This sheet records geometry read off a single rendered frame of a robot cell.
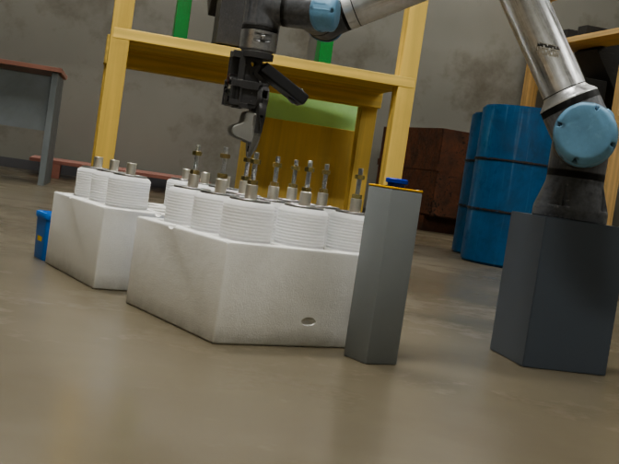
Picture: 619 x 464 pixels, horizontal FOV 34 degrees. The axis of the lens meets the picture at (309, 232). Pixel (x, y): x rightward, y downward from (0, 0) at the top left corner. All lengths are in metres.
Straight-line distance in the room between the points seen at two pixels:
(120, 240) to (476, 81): 7.42
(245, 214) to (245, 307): 0.16
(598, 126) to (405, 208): 0.41
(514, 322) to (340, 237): 0.42
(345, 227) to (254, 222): 0.21
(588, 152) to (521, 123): 3.00
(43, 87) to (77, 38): 2.44
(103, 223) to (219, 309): 0.55
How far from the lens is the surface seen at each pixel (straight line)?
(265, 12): 2.10
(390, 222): 1.77
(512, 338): 2.12
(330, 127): 5.33
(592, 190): 2.11
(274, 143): 5.27
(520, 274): 2.12
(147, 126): 8.90
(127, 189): 2.29
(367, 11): 2.19
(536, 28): 2.01
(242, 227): 1.81
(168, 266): 1.95
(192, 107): 8.92
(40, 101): 6.53
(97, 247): 2.26
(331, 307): 1.89
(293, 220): 1.87
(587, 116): 1.96
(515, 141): 4.96
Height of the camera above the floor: 0.32
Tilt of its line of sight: 3 degrees down
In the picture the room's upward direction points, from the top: 8 degrees clockwise
